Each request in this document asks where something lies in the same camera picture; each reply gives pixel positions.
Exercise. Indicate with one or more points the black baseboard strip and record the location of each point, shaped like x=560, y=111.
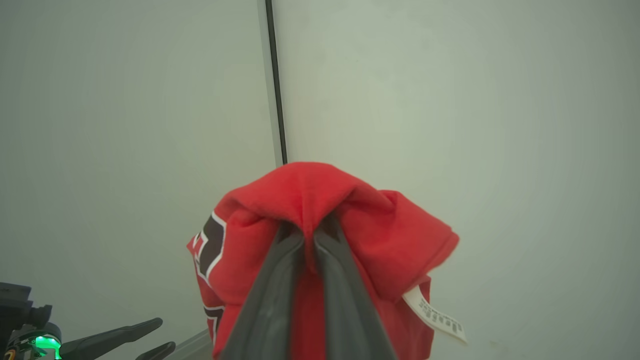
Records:
x=276, y=80

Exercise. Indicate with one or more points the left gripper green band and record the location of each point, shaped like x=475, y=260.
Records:
x=22, y=330

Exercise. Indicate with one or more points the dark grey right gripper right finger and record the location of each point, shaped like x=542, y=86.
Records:
x=347, y=310

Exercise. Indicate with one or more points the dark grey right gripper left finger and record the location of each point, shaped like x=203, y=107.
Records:
x=270, y=310

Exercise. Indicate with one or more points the red basketball jersey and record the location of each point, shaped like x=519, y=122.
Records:
x=390, y=235

